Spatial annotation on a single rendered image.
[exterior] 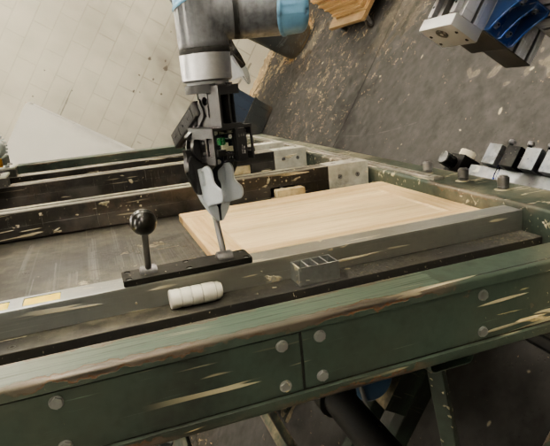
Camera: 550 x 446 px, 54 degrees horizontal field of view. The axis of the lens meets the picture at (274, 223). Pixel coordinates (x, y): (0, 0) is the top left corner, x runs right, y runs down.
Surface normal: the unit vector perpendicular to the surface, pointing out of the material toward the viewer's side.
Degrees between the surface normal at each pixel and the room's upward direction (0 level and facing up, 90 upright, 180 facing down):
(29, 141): 90
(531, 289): 90
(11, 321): 90
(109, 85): 90
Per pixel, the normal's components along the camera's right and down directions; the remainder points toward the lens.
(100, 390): 0.33, 0.22
